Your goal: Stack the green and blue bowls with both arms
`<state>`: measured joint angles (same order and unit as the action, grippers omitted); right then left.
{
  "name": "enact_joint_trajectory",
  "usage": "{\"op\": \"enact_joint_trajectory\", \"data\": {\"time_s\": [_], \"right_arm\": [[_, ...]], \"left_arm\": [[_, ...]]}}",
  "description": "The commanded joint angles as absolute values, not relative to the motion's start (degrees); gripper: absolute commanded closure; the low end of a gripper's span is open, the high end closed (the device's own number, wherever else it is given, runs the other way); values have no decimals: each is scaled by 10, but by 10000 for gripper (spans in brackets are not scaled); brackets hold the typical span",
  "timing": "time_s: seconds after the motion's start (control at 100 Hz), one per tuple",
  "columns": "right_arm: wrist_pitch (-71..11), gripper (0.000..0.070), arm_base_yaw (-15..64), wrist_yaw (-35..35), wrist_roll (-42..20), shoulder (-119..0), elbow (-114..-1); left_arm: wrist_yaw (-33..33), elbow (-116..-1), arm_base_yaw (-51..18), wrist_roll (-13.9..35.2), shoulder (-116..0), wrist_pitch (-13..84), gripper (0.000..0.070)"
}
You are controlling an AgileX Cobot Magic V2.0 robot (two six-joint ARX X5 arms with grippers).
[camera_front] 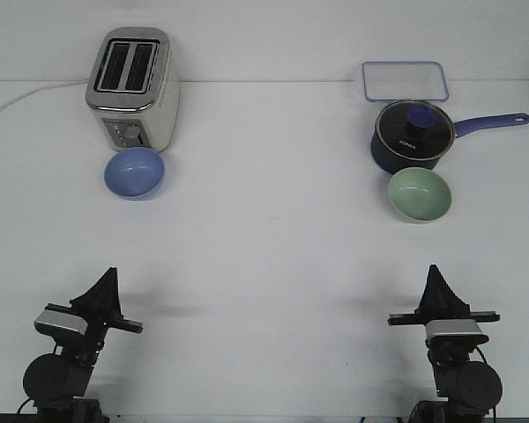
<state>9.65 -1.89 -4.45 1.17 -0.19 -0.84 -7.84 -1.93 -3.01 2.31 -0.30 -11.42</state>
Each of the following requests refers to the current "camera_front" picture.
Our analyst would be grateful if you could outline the green bowl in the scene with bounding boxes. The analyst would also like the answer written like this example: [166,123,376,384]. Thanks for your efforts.
[387,167,452,223]

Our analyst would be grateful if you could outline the clear container blue rim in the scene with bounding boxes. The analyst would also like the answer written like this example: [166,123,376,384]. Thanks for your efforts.
[361,61,449,102]

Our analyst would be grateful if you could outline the blue saucepan with handle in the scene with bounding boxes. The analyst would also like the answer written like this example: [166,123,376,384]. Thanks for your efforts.
[370,100,529,174]

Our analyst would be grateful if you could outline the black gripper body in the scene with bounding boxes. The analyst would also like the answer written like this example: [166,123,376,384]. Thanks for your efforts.
[45,303,143,353]
[387,311,501,326]

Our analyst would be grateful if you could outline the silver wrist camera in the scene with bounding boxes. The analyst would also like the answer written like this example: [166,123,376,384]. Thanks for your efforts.
[34,309,88,336]
[425,319,489,345]

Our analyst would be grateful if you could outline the white toaster power cable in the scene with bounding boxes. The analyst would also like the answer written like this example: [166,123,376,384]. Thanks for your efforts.
[0,79,92,146]

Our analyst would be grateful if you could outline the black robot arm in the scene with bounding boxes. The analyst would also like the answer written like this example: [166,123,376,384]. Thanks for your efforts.
[23,267,143,422]
[388,264,503,422]

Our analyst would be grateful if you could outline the silver two-slot toaster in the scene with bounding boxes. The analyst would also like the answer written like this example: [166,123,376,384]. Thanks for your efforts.
[85,26,181,152]

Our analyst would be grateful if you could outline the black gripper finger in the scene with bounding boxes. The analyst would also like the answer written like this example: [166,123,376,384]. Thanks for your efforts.
[70,267,115,314]
[434,265,471,314]
[113,268,123,317]
[417,264,436,315]

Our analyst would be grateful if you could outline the blue bowl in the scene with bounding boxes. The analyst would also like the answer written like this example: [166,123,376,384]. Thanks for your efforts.
[103,147,166,200]

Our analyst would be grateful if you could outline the glass pot lid blue knob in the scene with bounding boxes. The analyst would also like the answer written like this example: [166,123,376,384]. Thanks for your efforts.
[376,100,454,160]

